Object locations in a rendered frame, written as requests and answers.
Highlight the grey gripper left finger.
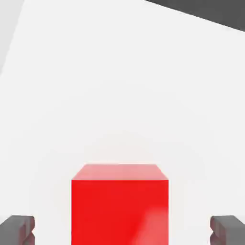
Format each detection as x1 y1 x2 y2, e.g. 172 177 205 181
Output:
0 215 36 245

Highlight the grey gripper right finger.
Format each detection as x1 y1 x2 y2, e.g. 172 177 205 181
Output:
210 215 245 245

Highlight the small red cube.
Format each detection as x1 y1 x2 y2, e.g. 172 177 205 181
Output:
71 163 169 245

